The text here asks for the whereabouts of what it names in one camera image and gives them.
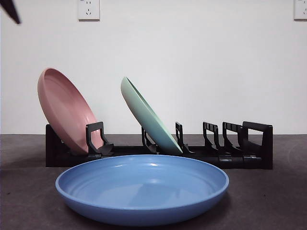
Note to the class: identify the blue round plate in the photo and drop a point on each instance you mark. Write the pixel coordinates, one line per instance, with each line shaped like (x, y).
(141, 191)

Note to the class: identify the white wall socket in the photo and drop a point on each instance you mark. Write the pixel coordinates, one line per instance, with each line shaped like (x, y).
(89, 9)
(301, 9)

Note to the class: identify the green round plate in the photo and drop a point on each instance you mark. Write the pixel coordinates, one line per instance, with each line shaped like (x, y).
(148, 119)

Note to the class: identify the black plastic dish rack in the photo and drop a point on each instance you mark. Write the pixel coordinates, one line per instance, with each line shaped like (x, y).
(266, 148)

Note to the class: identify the pink round plate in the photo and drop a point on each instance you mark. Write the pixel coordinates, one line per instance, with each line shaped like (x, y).
(64, 107)

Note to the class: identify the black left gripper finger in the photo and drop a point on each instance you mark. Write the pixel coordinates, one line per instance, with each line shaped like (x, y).
(11, 9)

